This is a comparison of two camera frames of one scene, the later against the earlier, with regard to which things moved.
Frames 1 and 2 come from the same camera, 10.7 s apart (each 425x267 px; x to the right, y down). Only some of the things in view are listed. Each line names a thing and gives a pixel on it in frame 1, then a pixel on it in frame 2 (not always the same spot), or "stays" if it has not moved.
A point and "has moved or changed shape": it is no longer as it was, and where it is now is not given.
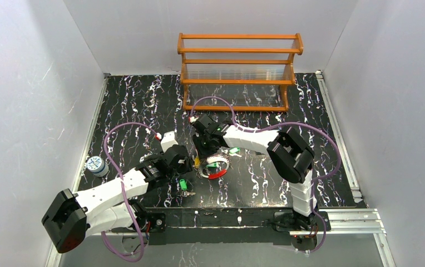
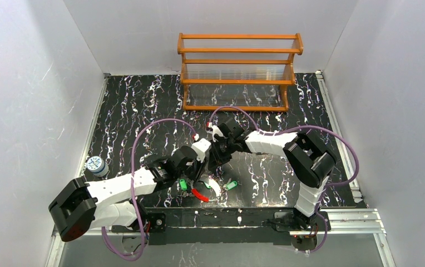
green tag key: (183, 184) stays
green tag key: (233, 151) has moved or changed shape
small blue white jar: (97, 165) stays
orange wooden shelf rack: (239, 73) stays
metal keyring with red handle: (210, 162) has moved or changed shape
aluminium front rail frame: (333, 222) stays
